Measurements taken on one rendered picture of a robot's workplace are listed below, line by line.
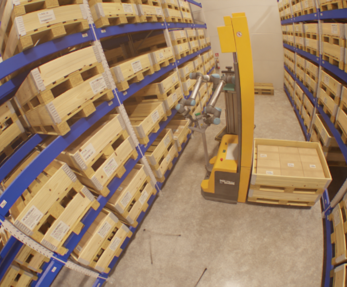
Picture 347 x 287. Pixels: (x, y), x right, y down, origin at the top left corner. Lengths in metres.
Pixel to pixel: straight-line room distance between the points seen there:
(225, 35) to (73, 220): 2.31
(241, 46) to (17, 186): 2.28
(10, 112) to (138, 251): 2.92
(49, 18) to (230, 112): 3.45
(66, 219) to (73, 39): 1.86
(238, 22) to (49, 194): 2.25
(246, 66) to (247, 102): 0.37
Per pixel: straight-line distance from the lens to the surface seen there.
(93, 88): 1.83
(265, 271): 2.60
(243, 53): 1.55
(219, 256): 2.57
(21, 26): 1.72
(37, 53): 1.73
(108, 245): 2.40
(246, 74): 1.58
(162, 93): 2.95
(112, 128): 1.98
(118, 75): 2.11
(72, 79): 1.72
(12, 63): 1.65
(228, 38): 1.54
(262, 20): 7.46
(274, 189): 2.50
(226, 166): 2.25
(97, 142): 1.85
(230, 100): 3.45
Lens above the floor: 2.51
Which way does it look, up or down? 35 degrees down
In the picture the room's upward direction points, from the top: 17 degrees counter-clockwise
